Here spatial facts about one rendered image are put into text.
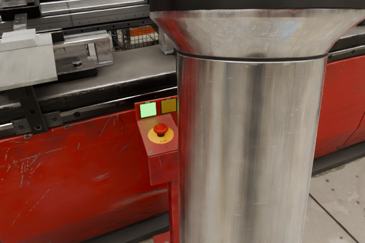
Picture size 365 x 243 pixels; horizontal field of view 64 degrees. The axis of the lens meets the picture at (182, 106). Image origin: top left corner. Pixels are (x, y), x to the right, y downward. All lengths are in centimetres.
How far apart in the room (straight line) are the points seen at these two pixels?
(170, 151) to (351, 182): 136
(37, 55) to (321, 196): 153
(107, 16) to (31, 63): 50
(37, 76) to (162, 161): 36
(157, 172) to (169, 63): 36
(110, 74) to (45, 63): 23
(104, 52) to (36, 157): 38
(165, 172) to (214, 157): 67
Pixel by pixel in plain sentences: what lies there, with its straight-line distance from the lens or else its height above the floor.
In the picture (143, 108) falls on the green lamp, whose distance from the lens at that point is 86.
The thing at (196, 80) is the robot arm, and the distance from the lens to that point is 15.
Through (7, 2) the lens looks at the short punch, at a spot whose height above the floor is 109.
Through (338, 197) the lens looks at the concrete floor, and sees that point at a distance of 185.
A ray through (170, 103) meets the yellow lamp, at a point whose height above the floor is 82.
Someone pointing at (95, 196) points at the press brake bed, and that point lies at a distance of 118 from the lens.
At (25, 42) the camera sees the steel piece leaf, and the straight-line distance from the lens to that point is 86.
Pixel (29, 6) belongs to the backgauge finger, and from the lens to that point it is 113.
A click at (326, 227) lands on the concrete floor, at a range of 171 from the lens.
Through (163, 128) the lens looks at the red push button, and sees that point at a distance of 80.
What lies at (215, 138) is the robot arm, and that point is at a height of 122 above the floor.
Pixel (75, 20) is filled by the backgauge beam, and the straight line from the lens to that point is 120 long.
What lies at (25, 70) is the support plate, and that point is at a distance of 76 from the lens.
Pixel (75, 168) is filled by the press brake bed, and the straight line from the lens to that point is 106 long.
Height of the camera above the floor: 132
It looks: 36 degrees down
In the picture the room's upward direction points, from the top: straight up
